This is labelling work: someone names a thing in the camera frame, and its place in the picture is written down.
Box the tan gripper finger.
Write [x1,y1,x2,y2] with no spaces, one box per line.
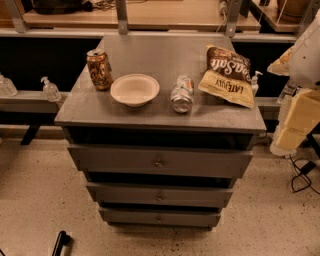
[285,89,320,134]
[276,127,305,150]

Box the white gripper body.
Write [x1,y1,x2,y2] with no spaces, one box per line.
[269,81,320,158]

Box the grey drawer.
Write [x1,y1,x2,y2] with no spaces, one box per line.
[68,144,253,178]
[99,208,221,229]
[87,182,232,208]

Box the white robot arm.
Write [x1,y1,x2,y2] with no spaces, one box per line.
[267,10,320,156]

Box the grey drawer cabinet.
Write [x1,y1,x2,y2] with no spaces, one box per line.
[55,34,266,214]

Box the grey bottom drawer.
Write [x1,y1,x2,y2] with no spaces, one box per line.
[99,208,221,229]

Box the grey top drawer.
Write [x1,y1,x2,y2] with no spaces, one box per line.
[68,144,253,178]

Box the white pump bottle right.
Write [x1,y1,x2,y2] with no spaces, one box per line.
[251,71,263,96]

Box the brown yellow chip bag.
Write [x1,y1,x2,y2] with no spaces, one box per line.
[198,45,254,109]

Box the wooden shelf rack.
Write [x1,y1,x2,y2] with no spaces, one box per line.
[0,0,319,37]

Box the silver can lying down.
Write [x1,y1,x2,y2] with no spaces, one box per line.
[171,75,194,113]

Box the white paper bowl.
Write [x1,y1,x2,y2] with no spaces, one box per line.
[110,74,160,107]

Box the brown soda can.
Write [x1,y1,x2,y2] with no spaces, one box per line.
[87,48,113,91]

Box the sanitizer pump bottle left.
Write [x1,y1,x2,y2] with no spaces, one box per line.
[41,77,62,102]

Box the black object bottom left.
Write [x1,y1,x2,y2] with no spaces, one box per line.
[52,231,71,256]

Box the black bag on shelf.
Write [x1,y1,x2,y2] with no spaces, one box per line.
[31,0,93,15]

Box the clear bottle far left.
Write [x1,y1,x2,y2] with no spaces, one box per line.
[0,73,18,96]

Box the black cable on floor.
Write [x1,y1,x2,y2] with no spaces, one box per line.
[288,155,320,195]

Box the grey bench rail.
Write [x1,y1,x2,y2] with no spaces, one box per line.
[0,90,68,114]

